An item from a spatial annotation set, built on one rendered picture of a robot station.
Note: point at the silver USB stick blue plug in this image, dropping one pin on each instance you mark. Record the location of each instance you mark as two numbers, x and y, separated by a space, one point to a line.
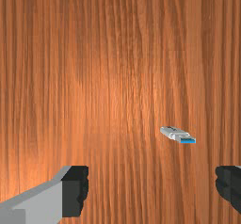
175 134

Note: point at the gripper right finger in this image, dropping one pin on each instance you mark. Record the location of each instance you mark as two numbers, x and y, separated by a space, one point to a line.
230 184

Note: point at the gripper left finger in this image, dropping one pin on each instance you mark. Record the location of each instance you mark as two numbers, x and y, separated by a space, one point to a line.
47 199

